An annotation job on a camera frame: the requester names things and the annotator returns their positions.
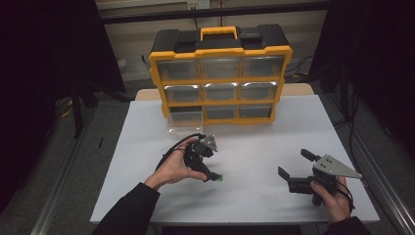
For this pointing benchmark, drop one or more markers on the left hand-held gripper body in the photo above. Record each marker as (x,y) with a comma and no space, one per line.
(202,148)

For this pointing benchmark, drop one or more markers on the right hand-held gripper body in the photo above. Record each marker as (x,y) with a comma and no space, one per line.
(329,168)

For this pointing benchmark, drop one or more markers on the clear plastic drawer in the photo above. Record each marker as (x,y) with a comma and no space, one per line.
(185,119)

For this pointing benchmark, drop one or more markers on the dark curtain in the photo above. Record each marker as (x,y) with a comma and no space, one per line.
(385,49)

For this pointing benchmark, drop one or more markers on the yellow black drawer cabinet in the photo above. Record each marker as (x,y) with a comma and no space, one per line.
(228,51)

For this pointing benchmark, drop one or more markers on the black horizontal bar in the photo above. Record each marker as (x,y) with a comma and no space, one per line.
(163,15)

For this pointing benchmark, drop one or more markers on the small black pen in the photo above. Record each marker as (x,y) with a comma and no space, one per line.
(101,142)

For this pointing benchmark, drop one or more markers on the aluminium frame rail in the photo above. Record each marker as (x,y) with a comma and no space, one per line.
(54,199)
(388,192)

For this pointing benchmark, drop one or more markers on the white wall outlet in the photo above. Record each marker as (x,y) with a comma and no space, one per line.
(199,4)

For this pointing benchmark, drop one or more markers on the green connector block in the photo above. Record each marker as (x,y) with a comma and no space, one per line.
(220,178)

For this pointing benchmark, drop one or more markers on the black metal stand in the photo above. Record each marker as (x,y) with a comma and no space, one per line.
(77,120)

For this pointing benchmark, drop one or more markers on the set of clear drawers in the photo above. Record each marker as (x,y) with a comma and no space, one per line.
(220,67)

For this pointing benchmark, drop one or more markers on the white table sheet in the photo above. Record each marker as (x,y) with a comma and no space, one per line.
(248,147)

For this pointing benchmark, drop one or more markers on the person's left hand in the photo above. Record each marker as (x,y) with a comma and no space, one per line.
(173,169)

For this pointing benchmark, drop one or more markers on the person's right hand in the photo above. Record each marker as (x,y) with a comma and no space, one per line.
(337,205)

